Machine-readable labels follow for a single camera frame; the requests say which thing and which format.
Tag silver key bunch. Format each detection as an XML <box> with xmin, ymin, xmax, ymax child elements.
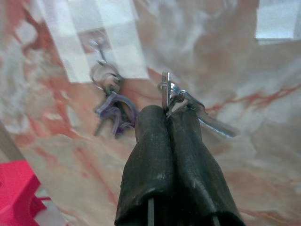
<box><xmin>157</xmin><ymin>71</ymin><xmax>238</xmax><ymax>138</ymax></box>

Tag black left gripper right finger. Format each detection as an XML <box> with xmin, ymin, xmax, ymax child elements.
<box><xmin>168</xmin><ymin>109</ymin><xmax>246</xmax><ymax>226</ymax></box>

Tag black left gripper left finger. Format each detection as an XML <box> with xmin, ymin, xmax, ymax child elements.
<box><xmin>114</xmin><ymin>105</ymin><xmax>176</xmax><ymax>226</ymax></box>

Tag keys with purple strap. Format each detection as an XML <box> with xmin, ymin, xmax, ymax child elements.
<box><xmin>90</xmin><ymin>40</ymin><xmax>138</xmax><ymax>138</ymax></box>

